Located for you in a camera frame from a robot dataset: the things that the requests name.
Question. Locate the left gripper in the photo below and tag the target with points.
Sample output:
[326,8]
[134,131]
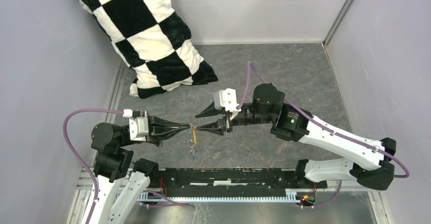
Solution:
[159,128]

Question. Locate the yellow tagged key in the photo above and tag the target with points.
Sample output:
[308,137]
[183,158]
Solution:
[194,135]

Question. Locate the black white checkered blanket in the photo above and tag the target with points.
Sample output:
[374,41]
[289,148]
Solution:
[154,42]

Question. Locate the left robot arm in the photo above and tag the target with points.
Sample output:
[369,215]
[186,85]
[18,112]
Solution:
[118,182]

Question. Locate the white slotted cable duct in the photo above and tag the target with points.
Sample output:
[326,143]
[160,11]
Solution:
[288,197]

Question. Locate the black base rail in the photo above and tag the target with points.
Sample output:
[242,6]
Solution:
[229,182]

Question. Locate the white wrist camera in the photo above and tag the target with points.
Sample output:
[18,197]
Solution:
[139,128]
[226,99]

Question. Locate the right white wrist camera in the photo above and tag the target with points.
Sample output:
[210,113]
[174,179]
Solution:
[226,99]

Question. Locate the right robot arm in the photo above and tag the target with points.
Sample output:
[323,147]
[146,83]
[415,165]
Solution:
[366,161]

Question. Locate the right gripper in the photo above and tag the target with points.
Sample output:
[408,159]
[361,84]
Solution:
[218,126]

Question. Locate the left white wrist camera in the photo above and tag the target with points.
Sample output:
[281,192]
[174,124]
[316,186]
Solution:
[139,128]

